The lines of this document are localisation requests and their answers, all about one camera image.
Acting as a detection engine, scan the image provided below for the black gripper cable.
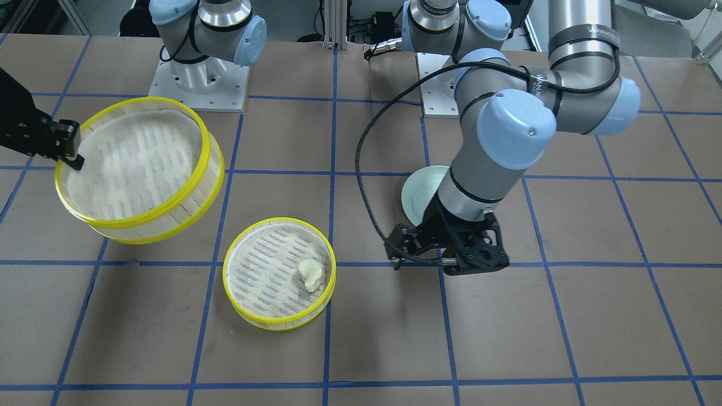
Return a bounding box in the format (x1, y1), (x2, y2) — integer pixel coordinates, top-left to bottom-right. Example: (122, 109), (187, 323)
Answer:
(354, 61), (544, 267)

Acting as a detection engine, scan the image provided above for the yellow steamer layer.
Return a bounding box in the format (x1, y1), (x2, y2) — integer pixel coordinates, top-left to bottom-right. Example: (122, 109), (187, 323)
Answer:
(54, 97), (224, 245)
(222, 218), (336, 331)

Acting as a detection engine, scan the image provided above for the white steamed bun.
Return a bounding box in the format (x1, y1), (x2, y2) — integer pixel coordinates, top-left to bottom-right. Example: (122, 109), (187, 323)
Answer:
(297, 258), (323, 293)

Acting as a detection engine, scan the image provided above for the light green plate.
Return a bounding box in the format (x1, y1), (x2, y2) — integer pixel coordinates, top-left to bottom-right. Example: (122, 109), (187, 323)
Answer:
(400, 165), (450, 226)

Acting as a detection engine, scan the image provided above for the aluminium frame post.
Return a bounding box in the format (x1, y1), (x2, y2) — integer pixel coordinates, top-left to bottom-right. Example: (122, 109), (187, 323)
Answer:
(322, 0), (349, 52)

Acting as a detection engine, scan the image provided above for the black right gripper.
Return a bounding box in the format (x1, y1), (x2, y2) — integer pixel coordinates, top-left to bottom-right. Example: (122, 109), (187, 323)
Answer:
(1, 69), (85, 171)

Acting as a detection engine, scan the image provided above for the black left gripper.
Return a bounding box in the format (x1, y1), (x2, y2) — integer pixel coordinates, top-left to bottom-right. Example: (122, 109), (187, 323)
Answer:
(385, 198), (510, 276)

